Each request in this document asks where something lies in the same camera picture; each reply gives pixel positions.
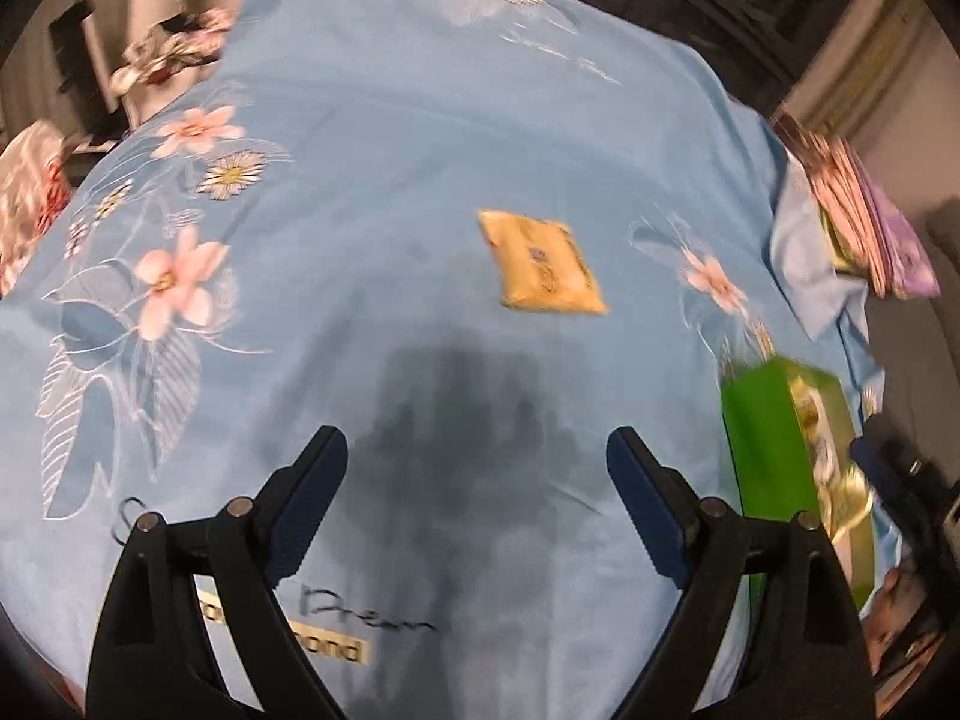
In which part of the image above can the black box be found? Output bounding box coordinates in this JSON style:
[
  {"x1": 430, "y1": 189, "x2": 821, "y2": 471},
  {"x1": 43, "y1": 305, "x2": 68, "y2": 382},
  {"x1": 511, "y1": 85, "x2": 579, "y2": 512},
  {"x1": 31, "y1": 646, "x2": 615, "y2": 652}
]
[{"x1": 46, "y1": 1, "x2": 102, "y2": 95}]

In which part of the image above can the stack of folded pastel cloths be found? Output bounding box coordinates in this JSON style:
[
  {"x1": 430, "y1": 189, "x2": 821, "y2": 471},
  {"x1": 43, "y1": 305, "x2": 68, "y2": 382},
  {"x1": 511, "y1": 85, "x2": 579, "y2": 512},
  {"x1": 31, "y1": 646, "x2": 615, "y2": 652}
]
[{"x1": 772, "y1": 112, "x2": 942, "y2": 299}]

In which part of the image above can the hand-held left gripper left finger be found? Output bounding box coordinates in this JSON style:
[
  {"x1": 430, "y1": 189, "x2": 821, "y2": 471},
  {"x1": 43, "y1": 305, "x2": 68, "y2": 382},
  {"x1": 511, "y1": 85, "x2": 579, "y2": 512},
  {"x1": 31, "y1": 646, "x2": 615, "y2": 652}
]
[{"x1": 84, "y1": 425, "x2": 350, "y2": 720}]

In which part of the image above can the blue floral bedsheet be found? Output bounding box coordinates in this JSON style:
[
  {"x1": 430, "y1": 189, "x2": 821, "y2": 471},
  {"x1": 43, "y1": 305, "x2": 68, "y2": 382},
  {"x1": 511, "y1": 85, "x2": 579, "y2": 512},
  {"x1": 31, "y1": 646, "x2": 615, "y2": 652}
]
[{"x1": 0, "y1": 0, "x2": 886, "y2": 720}]

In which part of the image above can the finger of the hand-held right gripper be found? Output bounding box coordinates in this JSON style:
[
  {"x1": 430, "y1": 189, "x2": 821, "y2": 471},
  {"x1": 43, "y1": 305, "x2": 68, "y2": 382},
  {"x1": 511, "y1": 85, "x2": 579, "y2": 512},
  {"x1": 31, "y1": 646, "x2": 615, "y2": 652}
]
[{"x1": 851, "y1": 435, "x2": 927, "y2": 511}]

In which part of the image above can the green cardboard box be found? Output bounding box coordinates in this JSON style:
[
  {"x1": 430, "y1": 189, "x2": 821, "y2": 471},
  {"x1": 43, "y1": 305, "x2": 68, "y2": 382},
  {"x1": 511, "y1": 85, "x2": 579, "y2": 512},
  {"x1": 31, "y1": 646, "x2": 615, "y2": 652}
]
[{"x1": 720, "y1": 356, "x2": 878, "y2": 612}]

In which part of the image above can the light blue folded cloth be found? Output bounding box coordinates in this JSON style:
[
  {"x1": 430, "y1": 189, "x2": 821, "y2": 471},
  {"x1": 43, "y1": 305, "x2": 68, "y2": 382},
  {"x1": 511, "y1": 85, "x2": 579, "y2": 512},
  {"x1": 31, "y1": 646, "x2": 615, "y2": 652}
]
[{"x1": 765, "y1": 157, "x2": 875, "y2": 342}]

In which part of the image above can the yellow beige biscuit packet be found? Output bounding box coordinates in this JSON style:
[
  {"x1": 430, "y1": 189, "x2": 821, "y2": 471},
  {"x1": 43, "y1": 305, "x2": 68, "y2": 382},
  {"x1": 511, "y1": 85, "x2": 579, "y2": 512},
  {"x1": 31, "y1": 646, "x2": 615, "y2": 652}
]
[{"x1": 478, "y1": 208, "x2": 608, "y2": 316}]

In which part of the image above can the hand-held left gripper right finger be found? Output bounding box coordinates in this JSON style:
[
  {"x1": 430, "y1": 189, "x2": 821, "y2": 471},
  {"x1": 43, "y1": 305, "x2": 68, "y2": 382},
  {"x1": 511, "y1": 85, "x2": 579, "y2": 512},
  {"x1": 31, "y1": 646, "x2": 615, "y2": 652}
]
[{"x1": 606, "y1": 426, "x2": 878, "y2": 720}]

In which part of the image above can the crumpled floral cloth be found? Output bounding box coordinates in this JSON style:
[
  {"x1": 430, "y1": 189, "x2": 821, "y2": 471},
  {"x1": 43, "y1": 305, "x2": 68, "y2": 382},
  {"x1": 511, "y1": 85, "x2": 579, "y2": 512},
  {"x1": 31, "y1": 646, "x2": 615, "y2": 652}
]
[{"x1": 111, "y1": 7, "x2": 237, "y2": 91}]

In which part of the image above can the grey sofa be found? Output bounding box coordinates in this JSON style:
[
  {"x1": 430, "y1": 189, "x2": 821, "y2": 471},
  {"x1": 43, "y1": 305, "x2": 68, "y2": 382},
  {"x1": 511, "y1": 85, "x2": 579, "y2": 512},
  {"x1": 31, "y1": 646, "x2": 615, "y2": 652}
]
[{"x1": 862, "y1": 202, "x2": 960, "y2": 466}]

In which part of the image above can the red and white patterned bag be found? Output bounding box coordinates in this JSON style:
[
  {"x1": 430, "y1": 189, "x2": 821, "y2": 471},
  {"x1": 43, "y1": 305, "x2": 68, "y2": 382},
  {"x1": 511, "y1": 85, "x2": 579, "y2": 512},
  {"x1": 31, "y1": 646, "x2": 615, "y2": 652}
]
[{"x1": 0, "y1": 124, "x2": 76, "y2": 293}]

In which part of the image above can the shiny gold snack packet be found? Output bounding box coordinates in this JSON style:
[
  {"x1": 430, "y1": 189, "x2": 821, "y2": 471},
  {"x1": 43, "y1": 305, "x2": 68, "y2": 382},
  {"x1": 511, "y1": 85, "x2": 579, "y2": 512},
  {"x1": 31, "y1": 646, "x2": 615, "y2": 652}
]
[{"x1": 787, "y1": 379, "x2": 877, "y2": 541}]

